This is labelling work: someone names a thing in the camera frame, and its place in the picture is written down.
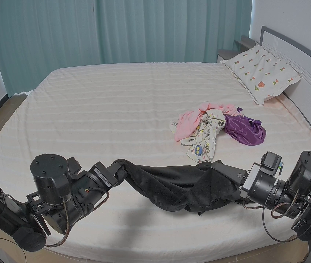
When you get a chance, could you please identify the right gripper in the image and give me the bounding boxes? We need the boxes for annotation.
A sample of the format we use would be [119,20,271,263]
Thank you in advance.
[212,160,286,211]

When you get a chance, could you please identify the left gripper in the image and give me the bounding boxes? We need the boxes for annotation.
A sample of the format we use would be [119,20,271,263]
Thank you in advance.
[73,161,120,211]

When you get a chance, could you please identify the black T-shirt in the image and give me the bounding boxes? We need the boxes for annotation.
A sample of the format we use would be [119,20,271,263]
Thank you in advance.
[112,159,246,216]

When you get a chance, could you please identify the bed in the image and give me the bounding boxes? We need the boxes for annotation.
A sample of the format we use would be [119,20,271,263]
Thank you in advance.
[0,25,311,260]

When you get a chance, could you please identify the white printed garment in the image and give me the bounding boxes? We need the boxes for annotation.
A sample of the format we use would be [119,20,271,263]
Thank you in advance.
[169,109,226,164]

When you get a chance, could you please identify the purple garment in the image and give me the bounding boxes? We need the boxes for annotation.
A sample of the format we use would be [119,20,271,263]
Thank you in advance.
[223,107,266,147]

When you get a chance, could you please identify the pink garment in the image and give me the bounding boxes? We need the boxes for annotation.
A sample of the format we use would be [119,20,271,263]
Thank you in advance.
[174,101,239,142]

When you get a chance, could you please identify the white printed pillow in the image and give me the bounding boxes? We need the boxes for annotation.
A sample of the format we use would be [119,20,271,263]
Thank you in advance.
[221,44,302,105]

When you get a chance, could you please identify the grey bedside table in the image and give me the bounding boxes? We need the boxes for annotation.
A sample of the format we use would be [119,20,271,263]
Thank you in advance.
[217,35,257,63]

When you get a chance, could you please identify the blue-green curtain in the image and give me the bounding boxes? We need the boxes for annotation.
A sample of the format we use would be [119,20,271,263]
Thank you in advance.
[0,0,101,98]
[96,0,255,64]

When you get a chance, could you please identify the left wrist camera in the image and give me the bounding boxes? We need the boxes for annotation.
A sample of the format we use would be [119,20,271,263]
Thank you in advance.
[66,158,81,180]

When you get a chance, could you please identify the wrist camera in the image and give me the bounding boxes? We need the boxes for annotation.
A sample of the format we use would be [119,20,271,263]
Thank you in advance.
[66,158,81,180]
[262,152,283,176]

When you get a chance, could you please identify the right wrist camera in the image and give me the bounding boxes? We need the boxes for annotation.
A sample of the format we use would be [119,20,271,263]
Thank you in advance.
[262,152,283,176]

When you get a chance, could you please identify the black cable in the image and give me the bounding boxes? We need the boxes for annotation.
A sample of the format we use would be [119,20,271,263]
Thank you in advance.
[262,202,301,243]
[44,196,72,248]

